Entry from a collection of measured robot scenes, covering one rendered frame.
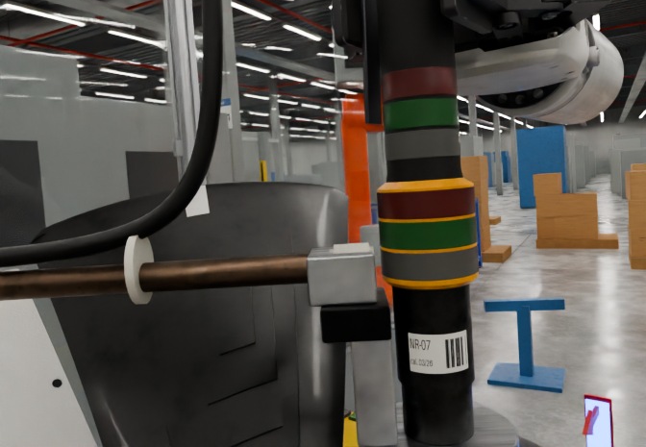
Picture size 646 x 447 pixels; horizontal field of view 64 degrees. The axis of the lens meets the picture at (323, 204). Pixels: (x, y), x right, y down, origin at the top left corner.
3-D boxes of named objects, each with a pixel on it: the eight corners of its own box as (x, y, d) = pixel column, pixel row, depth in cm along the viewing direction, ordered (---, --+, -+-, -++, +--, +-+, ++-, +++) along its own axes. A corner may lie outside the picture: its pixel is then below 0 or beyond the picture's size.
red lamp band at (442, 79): (385, 98, 22) (383, 69, 22) (380, 109, 25) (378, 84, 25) (465, 92, 22) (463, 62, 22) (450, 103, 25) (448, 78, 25)
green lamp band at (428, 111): (386, 130, 22) (385, 100, 22) (382, 136, 25) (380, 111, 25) (466, 123, 22) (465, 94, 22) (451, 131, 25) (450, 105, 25)
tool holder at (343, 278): (318, 506, 21) (301, 265, 21) (326, 423, 28) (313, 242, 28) (544, 498, 21) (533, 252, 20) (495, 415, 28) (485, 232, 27)
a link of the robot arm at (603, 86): (529, -33, 38) (624, 52, 34) (572, 7, 48) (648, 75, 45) (448, 58, 42) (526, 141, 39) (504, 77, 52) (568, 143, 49)
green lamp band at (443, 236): (383, 253, 22) (381, 224, 22) (377, 240, 26) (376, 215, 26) (488, 247, 21) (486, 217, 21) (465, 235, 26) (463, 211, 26)
